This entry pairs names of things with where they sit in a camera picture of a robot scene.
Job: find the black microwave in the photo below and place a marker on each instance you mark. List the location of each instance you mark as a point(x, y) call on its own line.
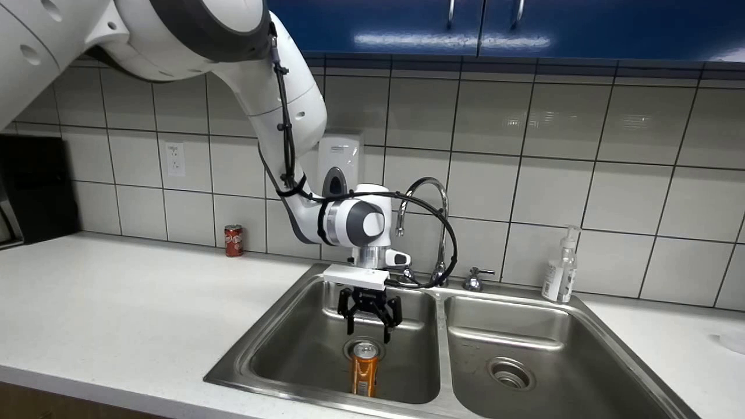
point(35, 189)

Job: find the right faucet handle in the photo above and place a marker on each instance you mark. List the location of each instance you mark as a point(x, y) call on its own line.
point(474, 280)

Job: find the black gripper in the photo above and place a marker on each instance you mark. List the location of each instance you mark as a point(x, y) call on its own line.
point(381, 304)

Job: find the stainless steel double sink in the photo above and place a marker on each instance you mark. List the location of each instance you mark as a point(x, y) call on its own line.
point(493, 352)

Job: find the clear soap pump bottle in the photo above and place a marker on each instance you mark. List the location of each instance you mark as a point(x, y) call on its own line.
point(563, 272)

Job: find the chrome gooseneck faucet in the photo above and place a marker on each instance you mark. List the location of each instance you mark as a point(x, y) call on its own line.
point(440, 268)

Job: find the red soda can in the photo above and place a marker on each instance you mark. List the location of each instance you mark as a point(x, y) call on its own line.
point(234, 240)

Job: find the white wall outlet plate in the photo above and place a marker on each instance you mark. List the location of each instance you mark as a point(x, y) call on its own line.
point(175, 160)

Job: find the orange drink can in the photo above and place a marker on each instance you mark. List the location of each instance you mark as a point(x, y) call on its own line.
point(364, 370)

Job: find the blue upper cabinets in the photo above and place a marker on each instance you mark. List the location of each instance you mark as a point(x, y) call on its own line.
point(691, 32)

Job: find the white wall soap dispenser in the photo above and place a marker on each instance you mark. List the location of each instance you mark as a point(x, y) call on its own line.
point(338, 164)

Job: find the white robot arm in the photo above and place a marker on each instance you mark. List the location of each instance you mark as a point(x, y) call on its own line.
point(248, 51)

